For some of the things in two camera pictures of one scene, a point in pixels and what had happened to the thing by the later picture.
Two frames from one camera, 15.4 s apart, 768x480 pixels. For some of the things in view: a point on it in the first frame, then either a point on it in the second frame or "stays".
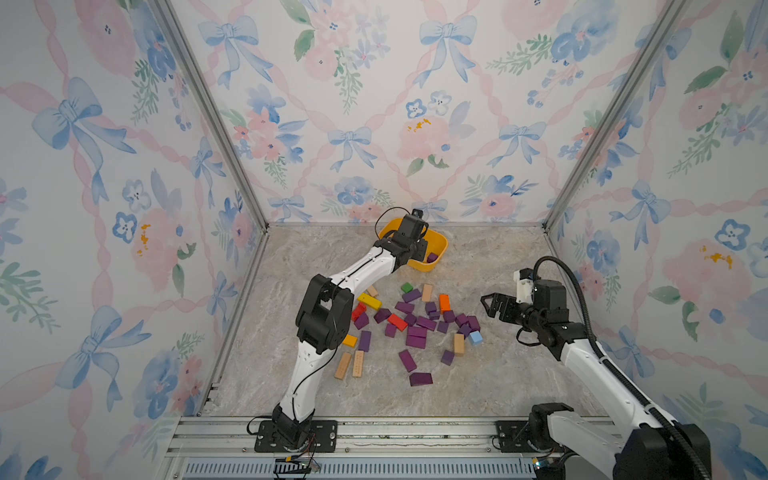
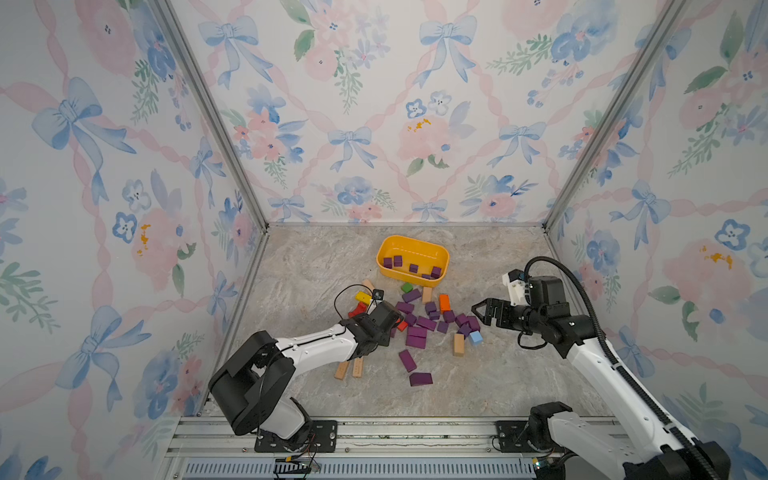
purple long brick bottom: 409,364 stays
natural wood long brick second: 357,370 stays
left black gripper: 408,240 → 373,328
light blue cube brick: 476,339 stays
